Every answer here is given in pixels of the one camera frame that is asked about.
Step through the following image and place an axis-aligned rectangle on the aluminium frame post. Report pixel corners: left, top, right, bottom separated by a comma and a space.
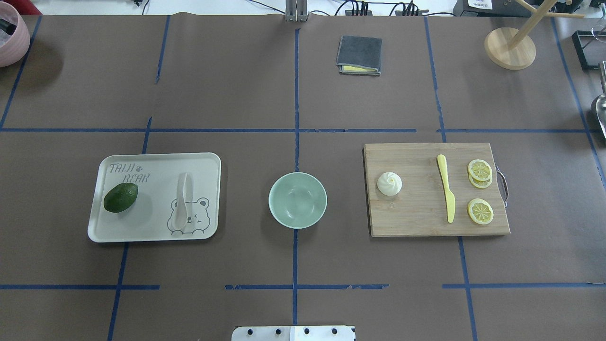
285, 0, 309, 22

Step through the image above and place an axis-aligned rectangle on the wooden cutting board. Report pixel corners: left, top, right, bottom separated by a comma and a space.
364, 143, 510, 237

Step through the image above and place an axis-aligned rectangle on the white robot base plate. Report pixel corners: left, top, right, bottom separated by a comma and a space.
231, 325, 356, 341

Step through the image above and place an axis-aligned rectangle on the lemon slice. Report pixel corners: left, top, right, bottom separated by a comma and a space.
467, 159, 493, 181
467, 198, 494, 225
468, 174, 493, 188

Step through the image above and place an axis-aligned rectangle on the pink ice bowl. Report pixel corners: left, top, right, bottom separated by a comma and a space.
0, 1, 30, 67

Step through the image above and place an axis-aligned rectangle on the black glass rack tray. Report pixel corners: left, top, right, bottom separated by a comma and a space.
571, 30, 606, 71

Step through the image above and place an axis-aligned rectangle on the upper lemon slice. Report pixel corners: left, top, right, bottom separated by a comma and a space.
467, 159, 493, 181

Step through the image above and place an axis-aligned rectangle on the wooden mug tree stand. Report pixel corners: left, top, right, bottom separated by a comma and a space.
483, 0, 585, 71

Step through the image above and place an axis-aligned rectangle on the white steamed bun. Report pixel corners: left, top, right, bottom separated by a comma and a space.
376, 172, 403, 197

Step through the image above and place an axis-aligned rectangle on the lower lemon slice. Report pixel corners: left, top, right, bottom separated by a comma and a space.
467, 198, 494, 225

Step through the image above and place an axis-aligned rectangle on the middle lemon slice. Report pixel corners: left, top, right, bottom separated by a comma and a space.
468, 174, 493, 188

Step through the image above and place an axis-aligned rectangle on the white bear serving tray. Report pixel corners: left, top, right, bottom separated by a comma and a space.
88, 153, 222, 242

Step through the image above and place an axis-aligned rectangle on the yellow plastic knife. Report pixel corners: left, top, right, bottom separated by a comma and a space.
437, 154, 456, 223

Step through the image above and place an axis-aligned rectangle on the light green bowl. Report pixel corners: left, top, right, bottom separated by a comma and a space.
268, 172, 328, 229

